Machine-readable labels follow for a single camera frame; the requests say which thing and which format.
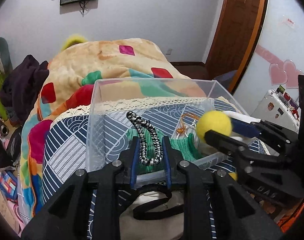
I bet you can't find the dark purple garment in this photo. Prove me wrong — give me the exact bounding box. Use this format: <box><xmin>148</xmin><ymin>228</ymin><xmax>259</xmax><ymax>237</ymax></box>
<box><xmin>0</xmin><ymin>55</ymin><xmax>49</xmax><ymax>125</ymax></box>

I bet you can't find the brown wooden door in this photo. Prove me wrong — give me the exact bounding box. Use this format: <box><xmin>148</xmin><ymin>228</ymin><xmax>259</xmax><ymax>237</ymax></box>
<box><xmin>205</xmin><ymin>0</ymin><xmax>268</xmax><ymax>93</ymax></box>

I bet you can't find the clear plastic storage box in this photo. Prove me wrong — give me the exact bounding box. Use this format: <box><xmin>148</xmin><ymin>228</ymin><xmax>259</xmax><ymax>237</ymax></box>
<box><xmin>86</xmin><ymin>78</ymin><xmax>246</xmax><ymax>172</ymax></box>

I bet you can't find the yellow felt ball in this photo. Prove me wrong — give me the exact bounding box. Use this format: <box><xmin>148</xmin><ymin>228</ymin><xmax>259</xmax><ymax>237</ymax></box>
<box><xmin>195</xmin><ymin>111</ymin><xmax>232</xmax><ymax>142</ymax></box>

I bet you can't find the white suitcase with stickers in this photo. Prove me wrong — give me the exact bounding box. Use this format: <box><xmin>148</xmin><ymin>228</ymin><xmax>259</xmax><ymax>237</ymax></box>
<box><xmin>252</xmin><ymin>85</ymin><xmax>300</xmax><ymax>133</ymax></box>

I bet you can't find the black white braided cord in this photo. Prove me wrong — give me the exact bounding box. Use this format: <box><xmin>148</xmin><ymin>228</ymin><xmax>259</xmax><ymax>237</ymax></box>
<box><xmin>126</xmin><ymin>110</ymin><xmax>164</xmax><ymax>166</ymax></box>

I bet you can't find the blue white patterned tablecloth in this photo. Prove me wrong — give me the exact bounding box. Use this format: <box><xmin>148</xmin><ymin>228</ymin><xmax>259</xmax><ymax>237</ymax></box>
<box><xmin>41</xmin><ymin>97</ymin><xmax>270</xmax><ymax>240</ymax></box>

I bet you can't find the green knitted glove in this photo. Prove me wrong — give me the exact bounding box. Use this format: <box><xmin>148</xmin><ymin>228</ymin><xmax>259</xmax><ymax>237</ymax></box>
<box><xmin>137</xmin><ymin>129</ymin><xmax>202</xmax><ymax>174</ymax></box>

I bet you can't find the colourful fleece blanket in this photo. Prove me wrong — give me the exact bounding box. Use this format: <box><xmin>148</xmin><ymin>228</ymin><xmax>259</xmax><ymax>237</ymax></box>
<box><xmin>19</xmin><ymin>37</ymin><xmax>193</xmax><ymax>218</ymax></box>

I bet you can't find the orange tassel charm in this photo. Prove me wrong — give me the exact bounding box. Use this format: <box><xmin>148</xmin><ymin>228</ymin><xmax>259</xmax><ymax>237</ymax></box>
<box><xmin>176</xmin><ymin>113</ymin><xmax>200</xmax><ymax>137</ymax></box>

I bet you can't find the cream bag with black strap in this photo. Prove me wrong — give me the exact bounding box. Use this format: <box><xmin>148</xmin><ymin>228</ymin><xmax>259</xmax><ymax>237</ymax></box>
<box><xmin>118</xmin><ymin>190</ymin><xmax>184</xmax><ymax>239</ymax></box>

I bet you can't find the white wardrobe sliding door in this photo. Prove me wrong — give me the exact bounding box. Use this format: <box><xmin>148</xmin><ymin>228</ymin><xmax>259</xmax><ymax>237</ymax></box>
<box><xmin>234</xmin><ymin>0</ymin><xmax>304</xmax><ymax>114</ymax></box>

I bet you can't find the grey green plush toy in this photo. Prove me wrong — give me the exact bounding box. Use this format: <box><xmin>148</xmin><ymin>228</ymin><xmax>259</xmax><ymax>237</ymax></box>
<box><xmin>0</xmin><ymin>37</ymin><xmax>13</xmax><ymax>75</ymax></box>

